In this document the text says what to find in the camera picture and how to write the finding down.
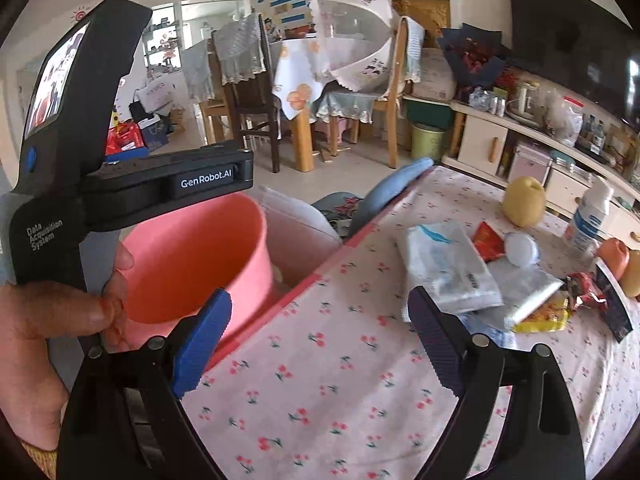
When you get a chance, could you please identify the red gift boxes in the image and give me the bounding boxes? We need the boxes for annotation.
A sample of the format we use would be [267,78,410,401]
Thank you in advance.
[105,120,145,155]

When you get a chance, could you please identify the red foil snack wrapper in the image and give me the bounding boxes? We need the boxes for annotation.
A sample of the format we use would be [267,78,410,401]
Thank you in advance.
[472,221,506,263]

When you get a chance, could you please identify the pink storage box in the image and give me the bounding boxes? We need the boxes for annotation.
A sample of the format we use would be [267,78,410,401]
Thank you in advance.
[508,141,552,184]

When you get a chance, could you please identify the white plastic bottle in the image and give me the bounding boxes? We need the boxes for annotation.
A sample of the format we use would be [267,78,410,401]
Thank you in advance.
[563,177,614,255]

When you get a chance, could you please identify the person's left hand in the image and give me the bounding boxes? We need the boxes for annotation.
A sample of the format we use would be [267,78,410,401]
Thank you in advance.
[1,244,134,451]

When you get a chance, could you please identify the pink plastic bin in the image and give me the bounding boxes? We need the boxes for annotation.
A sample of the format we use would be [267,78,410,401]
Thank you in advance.
[124,193,282,348]

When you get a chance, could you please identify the white tv cabinet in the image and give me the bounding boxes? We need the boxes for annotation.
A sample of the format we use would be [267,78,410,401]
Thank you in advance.
[442,101,639,249]

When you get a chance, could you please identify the black television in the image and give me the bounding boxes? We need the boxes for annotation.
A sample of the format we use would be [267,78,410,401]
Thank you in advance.
[511,0,639,130]

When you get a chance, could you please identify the dining table with cloth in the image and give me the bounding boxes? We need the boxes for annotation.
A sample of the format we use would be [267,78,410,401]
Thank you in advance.
[269,34,396,174]

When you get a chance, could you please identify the yellow green snack bag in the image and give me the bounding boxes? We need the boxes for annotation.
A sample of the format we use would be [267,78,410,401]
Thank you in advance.
[513,290,572,334]

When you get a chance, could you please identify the clear plastic bag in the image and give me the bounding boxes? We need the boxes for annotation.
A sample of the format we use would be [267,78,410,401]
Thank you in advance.
[544,89,584,148]

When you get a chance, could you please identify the green waste bin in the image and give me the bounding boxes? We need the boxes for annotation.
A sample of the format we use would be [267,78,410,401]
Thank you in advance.
[411,122,446,162]

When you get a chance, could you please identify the yellow pear beside apple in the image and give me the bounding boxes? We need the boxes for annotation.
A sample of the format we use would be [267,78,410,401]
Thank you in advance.
[620,250,640,298]

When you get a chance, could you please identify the red coffee packet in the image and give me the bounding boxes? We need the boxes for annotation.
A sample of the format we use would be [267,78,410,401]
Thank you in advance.
[566,272,608,312]

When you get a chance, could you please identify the dark flower bouquet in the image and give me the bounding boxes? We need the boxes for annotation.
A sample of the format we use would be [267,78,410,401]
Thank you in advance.
[437,23,511,88]

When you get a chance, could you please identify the yellow pear near bottle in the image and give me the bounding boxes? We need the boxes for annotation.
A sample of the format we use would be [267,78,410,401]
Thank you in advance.
[502,177,547,229]

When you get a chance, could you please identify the cherry print tablecloth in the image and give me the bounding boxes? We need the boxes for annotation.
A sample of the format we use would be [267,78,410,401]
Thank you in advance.
[182,166,639,479]

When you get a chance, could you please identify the red apple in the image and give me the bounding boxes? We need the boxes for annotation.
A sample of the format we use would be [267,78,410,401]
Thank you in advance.
[597,237,629,280]

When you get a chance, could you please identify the mesh food cover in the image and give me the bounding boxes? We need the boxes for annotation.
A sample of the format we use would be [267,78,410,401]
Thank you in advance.
[310,0,397,92]

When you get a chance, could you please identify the white wet wipes pack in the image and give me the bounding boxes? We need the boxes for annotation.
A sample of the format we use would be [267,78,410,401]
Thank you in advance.
[395,222,503,314]

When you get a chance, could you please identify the blue stool seat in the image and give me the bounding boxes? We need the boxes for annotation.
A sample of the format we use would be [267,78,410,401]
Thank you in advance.
[347,157,434,238]

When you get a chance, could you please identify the dark blue milk carton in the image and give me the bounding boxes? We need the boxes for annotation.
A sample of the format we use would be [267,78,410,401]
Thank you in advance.
[592,257,634,342]

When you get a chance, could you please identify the dark wooden chair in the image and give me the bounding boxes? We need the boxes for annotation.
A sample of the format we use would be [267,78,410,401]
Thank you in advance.
[213,12,281,174]

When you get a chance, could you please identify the silver foil packet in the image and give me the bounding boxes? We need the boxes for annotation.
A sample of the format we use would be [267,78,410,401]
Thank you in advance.
[475,257,563,332]

